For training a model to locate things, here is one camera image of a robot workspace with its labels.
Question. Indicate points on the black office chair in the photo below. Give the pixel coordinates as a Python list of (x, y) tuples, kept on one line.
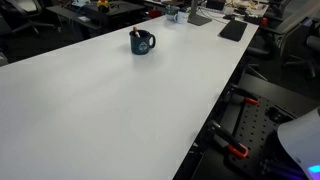
[(274, 40)]

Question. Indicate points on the white mug with logo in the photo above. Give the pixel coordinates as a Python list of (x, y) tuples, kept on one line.
[(181, 17)]

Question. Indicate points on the dark green mug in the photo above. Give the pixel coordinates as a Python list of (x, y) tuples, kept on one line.
[(171, 11)]

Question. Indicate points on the dark blue ceramic mug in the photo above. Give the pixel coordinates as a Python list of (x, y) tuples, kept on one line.
[(142, 44)]

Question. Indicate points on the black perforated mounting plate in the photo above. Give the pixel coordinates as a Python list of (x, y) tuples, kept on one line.
[(256, 129)]

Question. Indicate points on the red and white marker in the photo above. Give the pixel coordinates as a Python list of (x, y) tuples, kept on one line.
[(135, 30)]

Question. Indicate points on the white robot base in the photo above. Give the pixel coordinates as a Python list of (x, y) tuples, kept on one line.
[(300, 138)]

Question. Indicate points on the black orange clamp far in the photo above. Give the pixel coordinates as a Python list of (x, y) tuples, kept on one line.
[(248, 96)]

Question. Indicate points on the black orange clamp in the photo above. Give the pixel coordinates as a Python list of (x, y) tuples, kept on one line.
[(248, 96), (234, 146)]

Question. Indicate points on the black mouse pad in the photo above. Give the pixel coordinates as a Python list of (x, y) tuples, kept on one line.
[(234, 30)]

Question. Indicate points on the black orange clamp near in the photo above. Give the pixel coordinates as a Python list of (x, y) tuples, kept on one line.
[(234, 146)]

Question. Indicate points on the yellow red toy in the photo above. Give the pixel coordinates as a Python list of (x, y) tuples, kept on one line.
[(103, 6)]

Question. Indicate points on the grey monitor stand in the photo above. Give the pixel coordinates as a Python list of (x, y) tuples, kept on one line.
[(194, 18)]

